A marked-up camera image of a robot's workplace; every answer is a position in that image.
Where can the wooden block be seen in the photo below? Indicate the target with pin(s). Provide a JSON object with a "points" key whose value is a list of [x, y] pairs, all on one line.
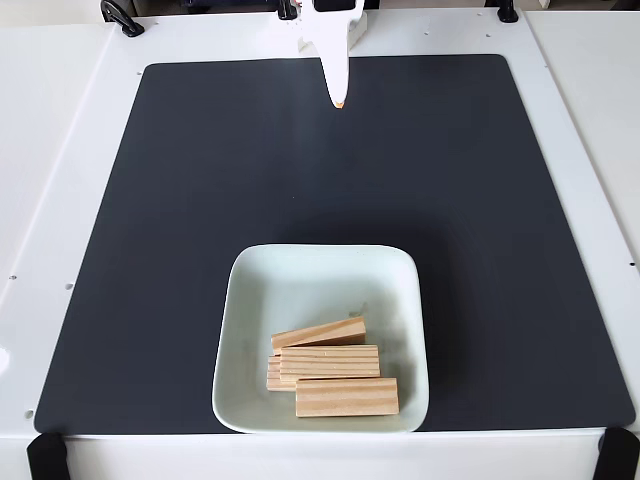
{"points": [[274, 380], [320, 334], [347, 398], [330, 364]]}

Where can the black table clamp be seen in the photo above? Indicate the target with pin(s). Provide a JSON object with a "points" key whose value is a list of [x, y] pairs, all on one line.
{"points": [[122, 17], [507, 11]]}

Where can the black table mat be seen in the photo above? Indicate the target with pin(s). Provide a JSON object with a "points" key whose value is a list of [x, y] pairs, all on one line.
{"points": [[150, 300]]}

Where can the pale green square plate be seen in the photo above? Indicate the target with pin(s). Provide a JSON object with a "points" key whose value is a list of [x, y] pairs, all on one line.
{"points": [[310, 290]]}

